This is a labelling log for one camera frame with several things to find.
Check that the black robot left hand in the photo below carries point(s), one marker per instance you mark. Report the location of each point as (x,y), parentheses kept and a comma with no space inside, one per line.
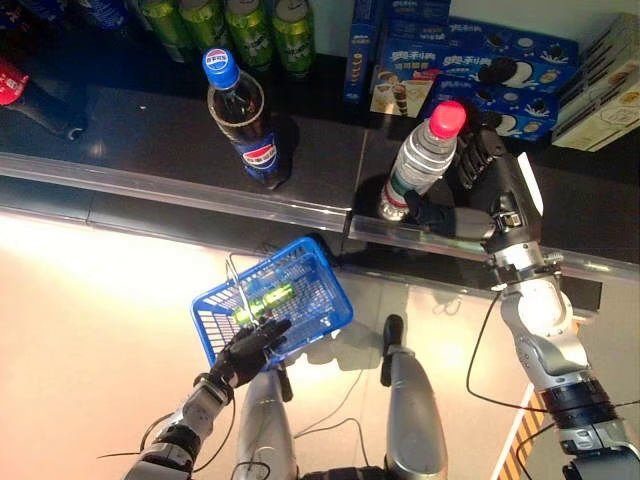
(245,357)

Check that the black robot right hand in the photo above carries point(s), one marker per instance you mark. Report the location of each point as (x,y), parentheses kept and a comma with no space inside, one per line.
(505,200)

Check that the blue plastic shopping basket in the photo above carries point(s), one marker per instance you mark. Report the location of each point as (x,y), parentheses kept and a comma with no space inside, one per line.
(325,305)

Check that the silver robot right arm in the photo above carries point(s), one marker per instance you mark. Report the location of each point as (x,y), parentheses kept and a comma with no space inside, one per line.
(545,310)

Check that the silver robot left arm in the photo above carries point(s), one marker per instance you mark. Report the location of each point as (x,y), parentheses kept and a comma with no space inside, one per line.
(200,405)

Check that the black robot left foot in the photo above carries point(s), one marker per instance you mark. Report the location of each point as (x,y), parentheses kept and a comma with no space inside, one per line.
(286,385)

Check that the black robot foot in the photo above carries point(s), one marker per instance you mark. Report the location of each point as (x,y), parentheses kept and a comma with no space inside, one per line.
(395,332)
(286,385)

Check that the white pastry box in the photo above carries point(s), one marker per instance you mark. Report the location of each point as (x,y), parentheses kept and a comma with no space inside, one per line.
(625,27)
(605,115)
(620,55)

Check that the black robot right foot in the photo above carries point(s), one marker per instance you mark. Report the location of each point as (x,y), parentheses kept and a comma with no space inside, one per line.
(395,332)

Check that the small cola bottle blue cap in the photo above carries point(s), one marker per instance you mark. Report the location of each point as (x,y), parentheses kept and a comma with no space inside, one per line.
(260,155)

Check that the narrow blue cookie box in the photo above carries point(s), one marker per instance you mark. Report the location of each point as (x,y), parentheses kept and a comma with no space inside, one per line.
(361,55)

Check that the cola bottle red label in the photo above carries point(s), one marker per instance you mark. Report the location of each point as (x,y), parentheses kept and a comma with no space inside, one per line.
(12,82)

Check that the clear shelf price rail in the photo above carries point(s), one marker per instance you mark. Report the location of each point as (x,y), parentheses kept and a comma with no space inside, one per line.
(367,234)
(175,192)

